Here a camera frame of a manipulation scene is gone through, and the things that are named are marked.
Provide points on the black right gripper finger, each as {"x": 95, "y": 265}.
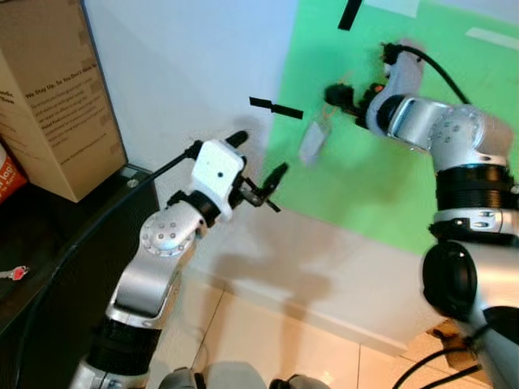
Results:
{"x": 346, "y": 108}
{"x": 340, "y": 92}

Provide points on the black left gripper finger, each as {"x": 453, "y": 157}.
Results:
{"x": 237, "y": 138}
{"x": 276, "y": 177}

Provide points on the key card with orange loop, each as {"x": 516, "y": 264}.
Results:
{"x": 312, "y": 142}

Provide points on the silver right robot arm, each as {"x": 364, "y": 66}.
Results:
{"x": 470, "y": 275}

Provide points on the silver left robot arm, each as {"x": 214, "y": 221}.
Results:
{"x": 146, "y": 284}

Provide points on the thin black tape strip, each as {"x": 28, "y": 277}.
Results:
{"x": 274, "y": 207}

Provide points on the long black tape strip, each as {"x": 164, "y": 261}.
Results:
{"x": 284, "y": 110}

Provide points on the wide black tape strip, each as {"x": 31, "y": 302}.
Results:
{"x": 351, "y": 14}

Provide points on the wide white tape piece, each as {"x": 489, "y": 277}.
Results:
{"x": 393, "y": 6}

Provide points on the narrow white tape strip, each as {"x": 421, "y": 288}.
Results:
{"x": 495, "y": 39}

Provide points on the brown printed cardboard box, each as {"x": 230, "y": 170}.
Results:
{"x": 57, "y": 97}

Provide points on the grey robot left foot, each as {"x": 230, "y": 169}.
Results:
{"x": 182, "y": 381}

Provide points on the black cabinet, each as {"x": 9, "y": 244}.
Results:
{"x": 40, "y": 235}

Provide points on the brown cardboard piece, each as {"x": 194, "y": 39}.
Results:
{"x": 446, "y": 331}

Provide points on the orange and white bag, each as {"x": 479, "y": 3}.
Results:
{"x": 10, "y": 178}

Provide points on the red-headed key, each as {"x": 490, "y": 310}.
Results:
{"x": 18, "y": 272}

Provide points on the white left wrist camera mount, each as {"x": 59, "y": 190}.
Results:
{"x": 215, "y": 170}

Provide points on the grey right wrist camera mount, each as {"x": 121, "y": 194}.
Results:
{"x": 405, "y": 73}

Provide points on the green wall sheet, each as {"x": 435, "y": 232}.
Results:
{"x": 373, "y": 186}

